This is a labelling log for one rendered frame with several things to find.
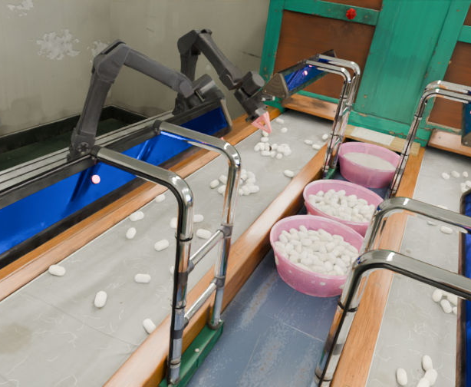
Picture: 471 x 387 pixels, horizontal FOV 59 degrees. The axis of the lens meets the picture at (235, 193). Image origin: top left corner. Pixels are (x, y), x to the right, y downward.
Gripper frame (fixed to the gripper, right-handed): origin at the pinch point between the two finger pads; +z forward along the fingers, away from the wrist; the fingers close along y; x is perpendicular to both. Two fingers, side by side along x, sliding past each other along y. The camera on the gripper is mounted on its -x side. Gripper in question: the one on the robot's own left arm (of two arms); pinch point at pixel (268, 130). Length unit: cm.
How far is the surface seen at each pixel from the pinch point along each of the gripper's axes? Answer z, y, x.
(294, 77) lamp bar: -8.3, -20.1, -28.3
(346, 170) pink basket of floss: 30.7, 8.8, -12.4
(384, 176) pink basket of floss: 40.2, 8.8, -23.4
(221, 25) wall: -81, 130, 49
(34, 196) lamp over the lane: -9, -116, -29
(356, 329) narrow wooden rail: 44, -79, -30
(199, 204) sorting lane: 6, -53, 5
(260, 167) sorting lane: 8.9, -17.7, 2.4
